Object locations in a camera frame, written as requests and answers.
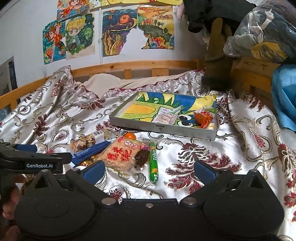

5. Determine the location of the wooden bedpost frame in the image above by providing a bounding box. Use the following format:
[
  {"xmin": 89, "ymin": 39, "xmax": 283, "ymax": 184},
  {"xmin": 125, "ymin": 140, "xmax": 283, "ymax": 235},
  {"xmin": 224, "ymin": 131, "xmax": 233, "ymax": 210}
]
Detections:
[{"xmin": 231, "ymin": 57, "xmax": 281, "ymax": 114}]

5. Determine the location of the green sausage stick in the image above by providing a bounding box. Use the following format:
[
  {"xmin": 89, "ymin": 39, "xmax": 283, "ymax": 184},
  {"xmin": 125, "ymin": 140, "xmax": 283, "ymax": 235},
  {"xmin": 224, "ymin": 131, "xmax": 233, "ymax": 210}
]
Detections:
[{"xmin": 148, "ymin": 142, "xmax": 160, "ymax": 185}]

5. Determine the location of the red-haired girl wall drawing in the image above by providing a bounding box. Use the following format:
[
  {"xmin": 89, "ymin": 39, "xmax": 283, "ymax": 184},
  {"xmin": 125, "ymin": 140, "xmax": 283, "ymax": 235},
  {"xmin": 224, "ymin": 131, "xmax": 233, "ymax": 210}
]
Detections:
[{"xmin": 42, "ymin": 20, "xmax": 67, "ymax": 65}]

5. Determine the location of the blue bag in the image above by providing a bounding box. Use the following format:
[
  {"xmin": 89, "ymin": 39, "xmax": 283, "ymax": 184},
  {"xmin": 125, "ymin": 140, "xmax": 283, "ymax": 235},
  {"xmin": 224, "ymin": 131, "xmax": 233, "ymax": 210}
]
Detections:
[{"xmin": 272, "ymin": 65, "xmax": 296, "ymax": 131}]

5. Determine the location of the clear mixed nut packet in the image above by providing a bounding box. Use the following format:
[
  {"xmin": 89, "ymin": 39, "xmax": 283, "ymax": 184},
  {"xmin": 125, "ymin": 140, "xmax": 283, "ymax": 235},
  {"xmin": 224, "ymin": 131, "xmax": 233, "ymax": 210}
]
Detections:
[{"xmin": 70, "ymin": 130, "xmax": 110, "ymax": 152}]

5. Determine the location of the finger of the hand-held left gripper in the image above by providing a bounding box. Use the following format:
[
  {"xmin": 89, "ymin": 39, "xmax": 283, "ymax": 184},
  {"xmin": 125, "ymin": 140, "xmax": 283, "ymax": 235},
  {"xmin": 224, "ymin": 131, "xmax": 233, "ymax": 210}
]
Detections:
[
  {"xmin": 0, "ymin": 142, "xmax": 38, "ymax": 153},
  {"xmin": 0, "ymin": 151, "xmax": 73, "ymax": 165}
]

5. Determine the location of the navy blue snack packet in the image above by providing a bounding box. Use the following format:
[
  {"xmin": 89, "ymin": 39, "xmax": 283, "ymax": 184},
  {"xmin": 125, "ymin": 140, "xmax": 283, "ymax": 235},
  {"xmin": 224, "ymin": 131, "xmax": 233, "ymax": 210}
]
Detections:
[{"xmin": 71, "ymin": 141, "xmax": 112, "ymax": 167}]

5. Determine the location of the gold foil snack packet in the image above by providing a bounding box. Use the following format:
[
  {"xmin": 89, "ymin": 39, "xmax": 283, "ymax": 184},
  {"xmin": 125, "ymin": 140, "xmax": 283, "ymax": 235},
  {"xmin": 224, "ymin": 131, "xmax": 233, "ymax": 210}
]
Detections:
[{"xmin": 80, "ymin": 155, "xmax": 100, "ymax": 166}]

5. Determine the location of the grey wall poster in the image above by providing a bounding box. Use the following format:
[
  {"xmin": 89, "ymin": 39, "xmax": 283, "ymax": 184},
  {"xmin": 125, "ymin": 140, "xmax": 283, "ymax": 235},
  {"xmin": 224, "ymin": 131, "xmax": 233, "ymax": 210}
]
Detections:
[{"xmin": 0, "ymin": 56, "xmax": 18, "ymax": 94}]

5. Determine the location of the rice cracker packet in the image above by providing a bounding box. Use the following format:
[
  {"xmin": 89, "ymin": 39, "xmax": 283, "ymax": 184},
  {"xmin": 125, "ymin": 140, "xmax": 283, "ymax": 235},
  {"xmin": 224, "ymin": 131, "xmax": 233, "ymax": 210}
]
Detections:
[{"xmin": 97, "ymin": 136, "xmax": 151, "ymax": 178}]

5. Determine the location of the orange crinkled snack wrapper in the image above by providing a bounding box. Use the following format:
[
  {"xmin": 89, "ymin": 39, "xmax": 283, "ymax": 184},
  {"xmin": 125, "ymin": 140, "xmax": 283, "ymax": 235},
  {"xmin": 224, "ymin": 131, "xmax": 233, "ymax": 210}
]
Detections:
[{"xmin": 194, "ymin": 111, "xmax": 214, "ymax": 129}]

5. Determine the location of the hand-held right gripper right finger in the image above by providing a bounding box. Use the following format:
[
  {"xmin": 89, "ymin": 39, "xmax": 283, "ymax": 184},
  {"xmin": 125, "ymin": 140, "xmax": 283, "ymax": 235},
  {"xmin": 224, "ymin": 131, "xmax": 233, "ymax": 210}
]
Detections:
[{"xmin": 179, "ymin": 161, "xmax": 270, "ymax": 206}]

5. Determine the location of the dark dried plum packet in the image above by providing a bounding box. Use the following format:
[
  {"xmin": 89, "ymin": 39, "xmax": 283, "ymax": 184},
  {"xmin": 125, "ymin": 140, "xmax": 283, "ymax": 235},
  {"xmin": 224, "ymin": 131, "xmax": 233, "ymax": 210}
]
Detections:
[{"xmin": 133, "ymin": 148, "xmax": 149, "ymax": 171}]

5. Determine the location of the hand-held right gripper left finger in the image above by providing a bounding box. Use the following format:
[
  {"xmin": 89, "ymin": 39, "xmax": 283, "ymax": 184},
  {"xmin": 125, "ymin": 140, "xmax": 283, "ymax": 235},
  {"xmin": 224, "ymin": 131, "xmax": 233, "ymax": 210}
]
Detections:
[{"xmin": 30, "ymin": 160, "xmax": 121, "ymax": 206}]

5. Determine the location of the small white green packet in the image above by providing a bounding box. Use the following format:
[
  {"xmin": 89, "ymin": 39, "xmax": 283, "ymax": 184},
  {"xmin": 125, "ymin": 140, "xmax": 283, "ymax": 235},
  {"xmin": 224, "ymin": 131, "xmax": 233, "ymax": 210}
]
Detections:
[{"xmin": 200, "ymin": 105, "xmax": 216, "ymax": 115}]

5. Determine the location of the white snack packet green top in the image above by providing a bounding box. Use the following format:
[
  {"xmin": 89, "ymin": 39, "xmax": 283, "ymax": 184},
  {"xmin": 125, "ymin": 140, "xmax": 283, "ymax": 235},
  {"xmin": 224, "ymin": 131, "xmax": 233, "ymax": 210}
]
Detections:
[{"xmin": 151, "ymin": 105, "xmax": 183, "ymax": 126}]

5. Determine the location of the wooden bed headboard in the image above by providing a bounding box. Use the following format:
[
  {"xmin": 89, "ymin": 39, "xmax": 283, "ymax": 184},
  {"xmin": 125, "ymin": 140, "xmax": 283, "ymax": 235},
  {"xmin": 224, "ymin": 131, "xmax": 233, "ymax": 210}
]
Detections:
[{"xmin": 0, "ymin": 59, "xmax": 206, "ymax": 109}]

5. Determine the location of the floral satin bedspread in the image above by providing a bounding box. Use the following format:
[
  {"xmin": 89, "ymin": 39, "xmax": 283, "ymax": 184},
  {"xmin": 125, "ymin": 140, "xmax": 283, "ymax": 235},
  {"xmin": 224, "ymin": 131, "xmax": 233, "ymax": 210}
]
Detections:
[{"xmin": 0, "ymin": 65, "xmax": 296, "ymax": 241}]

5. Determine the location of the white wall pipe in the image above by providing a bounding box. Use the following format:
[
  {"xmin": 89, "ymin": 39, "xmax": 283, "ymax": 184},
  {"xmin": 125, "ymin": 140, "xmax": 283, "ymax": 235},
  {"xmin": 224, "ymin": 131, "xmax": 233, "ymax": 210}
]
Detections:
[{"xmin": 98, "ymin": 7, "xmax": 103, "ymax": 64}]

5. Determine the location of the blond girl wall drawing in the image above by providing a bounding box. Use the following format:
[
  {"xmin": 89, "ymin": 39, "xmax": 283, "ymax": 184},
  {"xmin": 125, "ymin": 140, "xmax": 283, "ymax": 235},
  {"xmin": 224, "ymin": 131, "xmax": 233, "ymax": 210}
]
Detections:
[{"xmin": 65, "ymin": 13, "xmax": 96, "ymax": 60}]

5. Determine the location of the brown suede coat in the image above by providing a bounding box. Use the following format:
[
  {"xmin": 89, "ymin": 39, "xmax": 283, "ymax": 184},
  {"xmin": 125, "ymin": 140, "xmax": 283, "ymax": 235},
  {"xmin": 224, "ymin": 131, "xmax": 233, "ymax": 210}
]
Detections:
[{"xmin": 203, "ymin": 17, "xmax": 234, "ymax": 90}]

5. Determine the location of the grey metal tray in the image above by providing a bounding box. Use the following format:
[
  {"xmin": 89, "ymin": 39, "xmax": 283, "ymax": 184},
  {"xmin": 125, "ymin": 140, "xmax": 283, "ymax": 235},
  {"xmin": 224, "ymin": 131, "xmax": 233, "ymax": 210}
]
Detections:
[{"xmin": 109, "ymin": 91, "xmax": 220, "ymax": 141}]

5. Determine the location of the fish and seaweed wall drawing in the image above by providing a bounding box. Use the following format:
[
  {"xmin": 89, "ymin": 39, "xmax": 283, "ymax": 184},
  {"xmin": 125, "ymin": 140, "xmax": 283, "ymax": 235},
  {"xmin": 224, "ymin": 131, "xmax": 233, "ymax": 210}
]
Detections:
[{"xmin": 102, "ymin": 8, "xmax": 137, "ymax": 57}]

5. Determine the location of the orange figure wall drawing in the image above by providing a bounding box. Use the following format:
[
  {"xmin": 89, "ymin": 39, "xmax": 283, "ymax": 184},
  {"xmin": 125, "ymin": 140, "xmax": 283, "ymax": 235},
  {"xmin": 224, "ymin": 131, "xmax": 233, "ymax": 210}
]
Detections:
[{"xmin": 57, "ymin": 0, "xmax": 90, "ymax": 22}]

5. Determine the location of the beige bed sheet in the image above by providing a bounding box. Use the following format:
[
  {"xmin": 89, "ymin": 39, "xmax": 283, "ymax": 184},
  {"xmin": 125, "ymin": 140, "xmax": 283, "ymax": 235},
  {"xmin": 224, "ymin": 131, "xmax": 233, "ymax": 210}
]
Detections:
[{"xmin": 82, "ymin": 70, "xmax": 199, "ymax": 98}]

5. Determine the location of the landscape wall drawing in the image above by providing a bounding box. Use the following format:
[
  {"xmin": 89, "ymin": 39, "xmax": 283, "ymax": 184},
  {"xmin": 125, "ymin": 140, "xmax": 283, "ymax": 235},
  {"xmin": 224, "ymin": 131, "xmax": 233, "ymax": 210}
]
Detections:
[{"xmin": 137, "ymin": 5, "xmax": 175, "ymax": 50}]

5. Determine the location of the person's left hand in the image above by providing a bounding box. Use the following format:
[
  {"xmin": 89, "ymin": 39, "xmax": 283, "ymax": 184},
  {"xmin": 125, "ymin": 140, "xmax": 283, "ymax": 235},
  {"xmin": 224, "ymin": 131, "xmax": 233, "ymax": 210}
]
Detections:
[{"xmin": 0, "ymin": 174, "xmax": 27, "ymax": 241}]

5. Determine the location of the coloured drawing paper tray liner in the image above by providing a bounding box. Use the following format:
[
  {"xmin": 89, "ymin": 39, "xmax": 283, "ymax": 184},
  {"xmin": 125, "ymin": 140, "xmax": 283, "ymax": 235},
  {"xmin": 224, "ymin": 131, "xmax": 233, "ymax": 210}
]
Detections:
[{"xmin": 117, "ymin": 92, "xmax": 218, "ymax": 129}]

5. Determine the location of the black garment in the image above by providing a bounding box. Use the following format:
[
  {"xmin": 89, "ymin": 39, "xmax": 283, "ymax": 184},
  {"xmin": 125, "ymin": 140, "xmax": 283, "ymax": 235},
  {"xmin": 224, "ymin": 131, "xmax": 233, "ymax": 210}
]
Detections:
[{"xmin": 183, "ymin": 0, "xmax": 255, "ymax": 33}]

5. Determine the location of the clear plastic bag of clothes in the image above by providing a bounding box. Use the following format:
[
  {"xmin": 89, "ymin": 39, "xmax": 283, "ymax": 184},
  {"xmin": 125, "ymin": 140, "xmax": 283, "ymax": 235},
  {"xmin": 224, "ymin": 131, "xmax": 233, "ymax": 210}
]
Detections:
[{"xmin": 223, "ymin": 0, "xmax": 296, "ymax": 64}]

